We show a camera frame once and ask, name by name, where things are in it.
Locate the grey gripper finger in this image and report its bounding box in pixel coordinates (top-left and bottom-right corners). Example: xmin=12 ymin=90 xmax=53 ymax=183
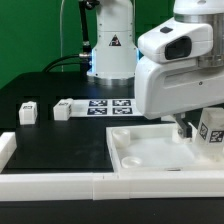
xmin=174 ymin=113 xmax=192 ymax=138

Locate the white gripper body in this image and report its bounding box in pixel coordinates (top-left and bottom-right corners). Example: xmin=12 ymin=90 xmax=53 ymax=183
xmin=135 ymin=57 xmax=224 ymax=119

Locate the white square tabletop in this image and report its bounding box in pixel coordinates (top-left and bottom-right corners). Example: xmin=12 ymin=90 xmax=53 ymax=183
xmin=106 ymin=123 xmax=224 ymax=174

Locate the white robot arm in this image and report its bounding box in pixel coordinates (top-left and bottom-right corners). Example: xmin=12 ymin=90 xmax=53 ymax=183
xmin=79 ymin=0 xmax=224 ymax=120

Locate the white sheet with tags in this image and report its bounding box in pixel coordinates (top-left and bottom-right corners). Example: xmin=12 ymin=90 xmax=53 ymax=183
xmin=70 ymin=99 xmax=141 ymax=117

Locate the white obstacle fence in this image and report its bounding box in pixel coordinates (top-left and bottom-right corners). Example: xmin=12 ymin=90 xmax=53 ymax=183
xmin=0 ymin=132 xmax=224 ymax=201

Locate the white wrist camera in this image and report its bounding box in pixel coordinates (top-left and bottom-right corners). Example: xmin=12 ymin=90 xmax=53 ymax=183
xmin=138 ymin=18 xmax=213 ymax=64

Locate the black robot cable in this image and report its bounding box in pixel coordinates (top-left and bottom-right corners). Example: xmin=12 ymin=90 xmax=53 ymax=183
xmin=41 ymin=54 xmax=92 ymax=74

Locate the white thin cable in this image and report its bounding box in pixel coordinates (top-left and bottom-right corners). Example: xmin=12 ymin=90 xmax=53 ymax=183
xmin=59 ymin=0 xmax=67 ymax=73

